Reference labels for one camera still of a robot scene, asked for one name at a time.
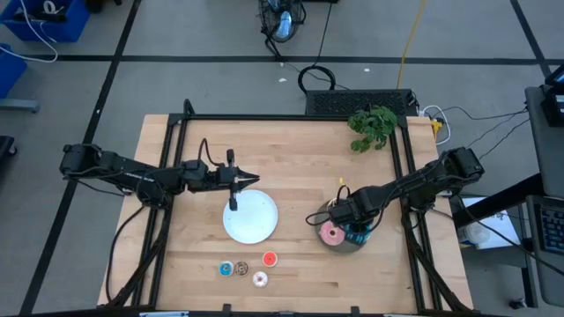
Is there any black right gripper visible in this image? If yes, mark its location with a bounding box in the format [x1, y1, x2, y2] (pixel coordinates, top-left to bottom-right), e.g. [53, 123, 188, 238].
[328, 187, 383, 239]

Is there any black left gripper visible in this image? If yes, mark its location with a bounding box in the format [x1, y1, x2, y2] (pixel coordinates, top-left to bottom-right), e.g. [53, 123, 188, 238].
[205, 148, 261, 212]

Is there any large pink iced donut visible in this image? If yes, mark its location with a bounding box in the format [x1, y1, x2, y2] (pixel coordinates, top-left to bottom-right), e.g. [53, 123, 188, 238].
[319, 221, 347, 247]

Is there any grey round plate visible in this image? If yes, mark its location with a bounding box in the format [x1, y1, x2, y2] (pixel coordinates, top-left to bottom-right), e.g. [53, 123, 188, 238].
[314, 200, 375, 255]

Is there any white round plate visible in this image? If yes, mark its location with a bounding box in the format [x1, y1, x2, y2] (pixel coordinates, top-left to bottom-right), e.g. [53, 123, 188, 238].
[222, 188, 279, 246]

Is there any green potted plant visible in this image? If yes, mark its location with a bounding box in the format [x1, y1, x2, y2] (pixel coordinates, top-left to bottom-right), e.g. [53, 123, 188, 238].
[346, 104, 398, 154]

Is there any white tape roll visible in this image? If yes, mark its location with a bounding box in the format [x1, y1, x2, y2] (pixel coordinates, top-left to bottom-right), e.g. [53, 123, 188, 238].
[465, 221, 491, 246]

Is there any white paper sheet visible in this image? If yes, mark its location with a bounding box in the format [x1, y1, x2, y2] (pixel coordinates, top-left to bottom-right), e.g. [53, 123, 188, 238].
[456, 196, 523, 251]

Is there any black diagonal desk bar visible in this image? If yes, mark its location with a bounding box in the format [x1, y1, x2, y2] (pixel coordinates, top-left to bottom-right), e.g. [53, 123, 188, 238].
[453, 173, 543, 228]

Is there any black floor fan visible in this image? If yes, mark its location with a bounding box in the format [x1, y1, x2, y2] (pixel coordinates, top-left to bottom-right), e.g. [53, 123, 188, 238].
[257, 0, 308, 44]

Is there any black laptop keyboard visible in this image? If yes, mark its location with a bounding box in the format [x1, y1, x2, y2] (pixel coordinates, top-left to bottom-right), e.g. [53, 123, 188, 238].
[526, 195, 564, 309]

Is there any grey side desk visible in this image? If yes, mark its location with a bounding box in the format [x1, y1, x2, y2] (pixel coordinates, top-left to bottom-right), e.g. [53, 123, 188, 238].
[523, 85, 564, 199]

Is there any black monitor device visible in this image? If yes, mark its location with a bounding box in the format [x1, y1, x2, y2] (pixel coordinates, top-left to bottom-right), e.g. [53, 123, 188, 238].
[540, 63, 564, 129]

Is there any large blue storage bin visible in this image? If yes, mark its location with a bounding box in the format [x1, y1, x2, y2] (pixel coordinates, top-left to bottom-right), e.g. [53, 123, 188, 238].
[0, 0, 92, 44]

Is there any grey floor plate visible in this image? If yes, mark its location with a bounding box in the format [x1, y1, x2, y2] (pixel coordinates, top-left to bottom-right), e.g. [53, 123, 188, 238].
[0, 98, 41, 114]

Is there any black chair base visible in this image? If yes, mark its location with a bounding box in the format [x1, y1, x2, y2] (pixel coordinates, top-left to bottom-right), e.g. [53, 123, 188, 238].
[0, 135, 19, 160]

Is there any black metal rig frame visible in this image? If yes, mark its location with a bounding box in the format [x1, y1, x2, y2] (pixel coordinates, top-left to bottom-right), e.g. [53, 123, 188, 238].
[97, 98, 479, 314]

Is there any coiled black floor cable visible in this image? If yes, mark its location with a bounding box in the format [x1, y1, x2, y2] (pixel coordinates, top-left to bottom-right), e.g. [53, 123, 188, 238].
[297, 64, 337, 94]

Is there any yellow floor cable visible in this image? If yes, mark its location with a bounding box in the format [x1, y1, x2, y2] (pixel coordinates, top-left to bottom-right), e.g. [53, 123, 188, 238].
[396, 0, 428, 90]

